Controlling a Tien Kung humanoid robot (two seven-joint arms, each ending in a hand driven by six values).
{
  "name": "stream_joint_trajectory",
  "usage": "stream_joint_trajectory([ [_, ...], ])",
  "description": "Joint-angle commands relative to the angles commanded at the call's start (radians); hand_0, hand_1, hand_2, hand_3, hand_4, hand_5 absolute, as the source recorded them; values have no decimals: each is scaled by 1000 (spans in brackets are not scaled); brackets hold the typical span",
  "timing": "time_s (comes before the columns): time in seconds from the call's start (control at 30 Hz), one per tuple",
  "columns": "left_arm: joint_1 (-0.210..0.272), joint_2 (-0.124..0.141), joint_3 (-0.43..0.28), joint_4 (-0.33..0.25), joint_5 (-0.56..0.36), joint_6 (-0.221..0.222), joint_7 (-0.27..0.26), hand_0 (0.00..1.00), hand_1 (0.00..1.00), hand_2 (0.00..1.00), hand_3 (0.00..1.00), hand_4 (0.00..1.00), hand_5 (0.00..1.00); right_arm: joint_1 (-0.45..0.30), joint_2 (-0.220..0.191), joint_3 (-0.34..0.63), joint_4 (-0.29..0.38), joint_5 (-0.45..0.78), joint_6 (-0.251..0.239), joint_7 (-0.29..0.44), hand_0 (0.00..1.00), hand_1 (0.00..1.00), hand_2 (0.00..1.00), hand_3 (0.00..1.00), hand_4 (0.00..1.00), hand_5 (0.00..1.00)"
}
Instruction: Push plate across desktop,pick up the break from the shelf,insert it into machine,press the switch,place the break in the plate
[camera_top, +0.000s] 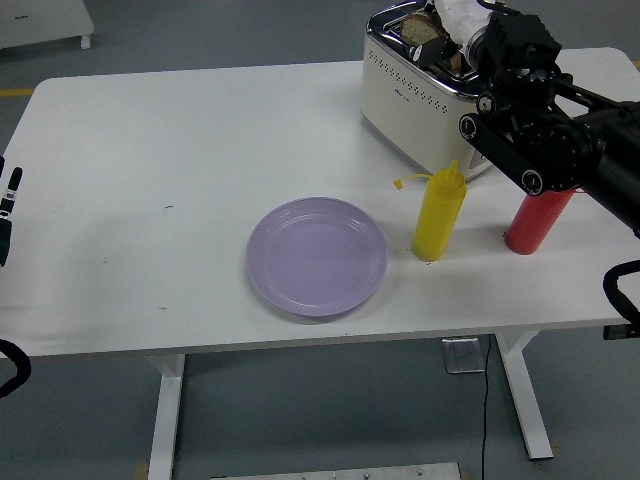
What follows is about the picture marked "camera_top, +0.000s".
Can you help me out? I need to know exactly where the yellow squeeze bottle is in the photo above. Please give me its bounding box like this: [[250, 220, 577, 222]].
[[393, 159, 467, 262]]

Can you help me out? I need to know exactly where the red squeeze bottle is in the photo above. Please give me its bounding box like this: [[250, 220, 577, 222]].
[[503, 187, 584, 256]]

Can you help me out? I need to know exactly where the cream and chrome toaster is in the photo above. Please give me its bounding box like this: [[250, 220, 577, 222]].
[[360, 3, 494, 182]]

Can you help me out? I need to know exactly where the small metal floor plate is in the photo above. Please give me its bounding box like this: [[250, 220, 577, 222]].
[[441, 338, 487, 375]]

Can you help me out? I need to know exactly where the purple round plate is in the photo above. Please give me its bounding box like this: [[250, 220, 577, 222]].
[[245, 196, 389, 319]]

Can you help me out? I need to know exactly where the white cabinet on wheels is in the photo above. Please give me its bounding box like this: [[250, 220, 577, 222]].
[[0, 0, 95, 51]]

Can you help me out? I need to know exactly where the black floor cable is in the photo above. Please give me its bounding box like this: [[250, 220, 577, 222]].
[[479, 334, 494, 480]]

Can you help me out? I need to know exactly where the white table leg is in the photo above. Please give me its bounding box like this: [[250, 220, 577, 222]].
[[146, 353, 186, 480], [494, 332, 555, 460]]

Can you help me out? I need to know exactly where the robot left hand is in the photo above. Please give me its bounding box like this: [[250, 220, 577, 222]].
[[0, 155, 24, 268]]

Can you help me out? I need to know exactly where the speckled bread slice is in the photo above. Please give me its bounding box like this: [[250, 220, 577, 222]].
[[399, 12, 469, 74]]

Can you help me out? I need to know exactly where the grey metal base plate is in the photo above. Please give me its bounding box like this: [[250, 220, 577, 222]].
[[209, 460, 464, 480]]

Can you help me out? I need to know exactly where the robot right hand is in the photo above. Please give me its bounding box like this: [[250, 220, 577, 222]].
[[409, 0, 494, 69]]

